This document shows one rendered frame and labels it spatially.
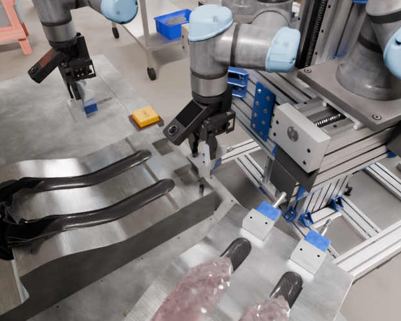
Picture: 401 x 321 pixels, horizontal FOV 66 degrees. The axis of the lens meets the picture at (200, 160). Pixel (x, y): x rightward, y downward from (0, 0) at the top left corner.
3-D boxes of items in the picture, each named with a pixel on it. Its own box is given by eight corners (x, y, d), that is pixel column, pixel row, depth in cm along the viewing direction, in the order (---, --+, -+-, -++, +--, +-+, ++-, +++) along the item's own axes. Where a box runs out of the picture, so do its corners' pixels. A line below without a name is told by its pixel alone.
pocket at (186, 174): (191, 173, 73) (191, 162, 70) (204, 188, 70) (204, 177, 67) (174, 181, 71) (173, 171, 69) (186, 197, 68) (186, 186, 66)
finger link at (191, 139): (210, 148, 82) (216, 127, 74) (192, 158, 79) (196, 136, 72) (204, 140, 83) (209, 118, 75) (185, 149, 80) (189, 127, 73)
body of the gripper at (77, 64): (97, 79, 88) (86, 37, 80) (67, 88, 85) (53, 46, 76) (87, 67, 93) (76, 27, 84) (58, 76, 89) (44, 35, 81)
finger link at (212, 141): (219, 160, 71) (215, 127, 66) (214, 163, 70) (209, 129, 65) (207, 152, 74) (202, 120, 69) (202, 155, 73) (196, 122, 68)
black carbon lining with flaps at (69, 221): (147, 152, 76) (142, 121, 69) (181, 196, 66) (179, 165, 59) (-8, 219, 62) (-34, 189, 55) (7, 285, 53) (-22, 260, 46)
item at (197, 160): (226, 150, 86) (227, 135, 82) (237, 160, 83) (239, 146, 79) (187, 171, 81) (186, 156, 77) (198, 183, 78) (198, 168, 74)
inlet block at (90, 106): (109, 100, 102) (105, 86, 99) (116, 108, 100) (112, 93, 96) (70, 114, 97) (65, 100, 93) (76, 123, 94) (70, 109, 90)
